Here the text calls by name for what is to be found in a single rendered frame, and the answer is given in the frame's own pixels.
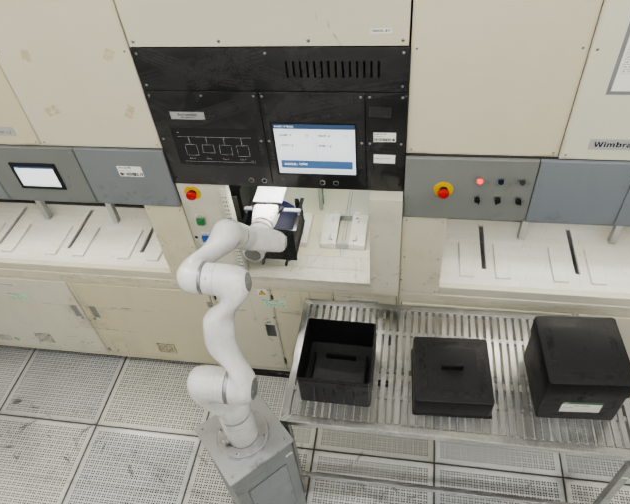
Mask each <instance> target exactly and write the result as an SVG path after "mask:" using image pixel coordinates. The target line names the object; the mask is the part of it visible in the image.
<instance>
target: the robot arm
mask: <svg viewBox="0 0 630 504"><path fill-rule="evenodd" d="M252 209H253V213H252V223H251V226H248V225H245V224H243V223H240V222H238V221H235V220H232V219H227V218H226V219H221V220H219V221H217V222H216V223H215V225H214V226H213V228H212V231H211V233H210V236H209V238H208V239H207V241H206V242H205V243H204V245H203V246H202V247H201V248H200V249H198V250H197V251H195V252H194V253H193V254H191V255H190V256H188V257H187V258H186V259H185V260H184V261H183V262H182V263H181V265H180V266H179V268H178V270H177V273H176V281H177V284H178V286H179V287H180V288H181V289H182V290H183V291H185V292H187V293H191V294H199V295H211V296H217V297H219V298H220V302H219V303H217V304H216V305H214V306H213V307H212V308H210V309H209V310H208V311H207V313H206V314H205V316H204V319H203V333H204V340H205V345H206V348H207V350H208V352H209V353H210V355H211V356H212V357H213V358H214V359H215V360H216V361H217V362H218V363H219V364H220V365H221V366H215V365H200V366H197V367H195V368H194V369H193V370H192V371H191V372H190V374H189V375H188V378H187V383H186V385H187V391H188V394H189V396H190V397H191V399H192V400H193V401H194V402H195V403H197V404H198V405H199V406H201V407H202V408H204V409H206V410H207V411H209V412H211V413H213V414H215V415H217V417H218V419H219V421H220V424H221V426H220V428H219V431H218V443H219V446H220V448H221V449H222V451H223V452H224V453H225V454H226V455H228V456H230V457H232V458H236V459H244V458H248V457H251V456H253V455H254V454H256V453H257V452H259V451H260V450H261V448H262V447H263V446H264V444H265V442H266V440H267V436H268V428H267V424H266V422H265V420H264V418H263V417H262V416H261V415H260V414H258V413H256V412H254V411H252V409H251V406H250V403H251V402H252V401H253V400H254V398H255V397H256V394H257V390H258V382H257V378H256V375H255V373H254V371H253V369H252V368H251V366H250V365H249V363H248V362H247V360H246V359H245V357H244V356H243V354H242V353H241V351H240V349H239V346H238V343H237V340H236V331H235V312H236V310H237V309H238V307H239V306H240V305H241V304H242V303H243V302H244V301H245V299H246V298H247V297H248V295H249V293H250V291H251V287H252V280H251V276H250V274H249V272H248V271H247V270H246V269H245V268H243V267H241V266H238V265H233V264H224V263H214V262H215V261H217V260H219V259H220V258H222V257H224V256H225V255H227V254H228V253H230V252H231V251H232V250H233V249H239V250H243V251H242V253H243V255H244V257H245V258H246V259H248V260H250V261H254V262H257V261H261V260H262V259H263V258H264V256H265V253H267V252H283V251H284V250H285V249H286V247H287V238H286V236H285V235H284V234H283V233H282V232H280V231H278V230H274V229H273V228H274V226H275V225H276V223H277V221H278V218H279V215H280V212H281V211H282V210H284V207H283V206H282V205H279V203H272V204H266V203H257V204H254V205H252Z"/></svg>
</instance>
